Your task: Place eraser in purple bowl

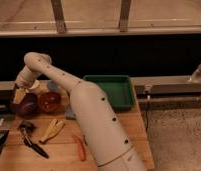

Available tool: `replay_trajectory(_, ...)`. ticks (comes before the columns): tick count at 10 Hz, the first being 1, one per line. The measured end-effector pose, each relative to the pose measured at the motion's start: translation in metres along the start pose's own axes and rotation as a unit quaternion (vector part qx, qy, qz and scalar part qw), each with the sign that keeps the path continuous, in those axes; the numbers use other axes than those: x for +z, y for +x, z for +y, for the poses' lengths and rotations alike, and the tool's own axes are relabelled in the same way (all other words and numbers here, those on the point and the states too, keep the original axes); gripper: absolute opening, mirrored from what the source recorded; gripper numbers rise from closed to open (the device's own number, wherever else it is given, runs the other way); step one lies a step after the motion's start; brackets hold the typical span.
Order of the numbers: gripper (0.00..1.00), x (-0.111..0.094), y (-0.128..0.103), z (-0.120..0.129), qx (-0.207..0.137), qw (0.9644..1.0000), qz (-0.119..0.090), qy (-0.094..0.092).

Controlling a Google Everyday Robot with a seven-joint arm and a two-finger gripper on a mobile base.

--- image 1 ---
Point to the yellow banana toy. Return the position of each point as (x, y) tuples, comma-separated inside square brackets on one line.
[(53, 129)]

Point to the green tray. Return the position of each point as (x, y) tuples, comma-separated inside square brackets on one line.
[(118, 88)]

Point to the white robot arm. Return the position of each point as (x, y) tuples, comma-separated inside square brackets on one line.
[(108, 142)]

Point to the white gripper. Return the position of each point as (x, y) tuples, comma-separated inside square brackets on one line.
[(35, 88)]

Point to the orange carrot toy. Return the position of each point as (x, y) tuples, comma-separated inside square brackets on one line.
[(80, 148)]

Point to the black handled brush tool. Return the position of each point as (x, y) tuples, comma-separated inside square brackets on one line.
[(26, 129)]

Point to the red bowl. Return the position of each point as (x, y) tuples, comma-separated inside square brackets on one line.
[(49, 102)]

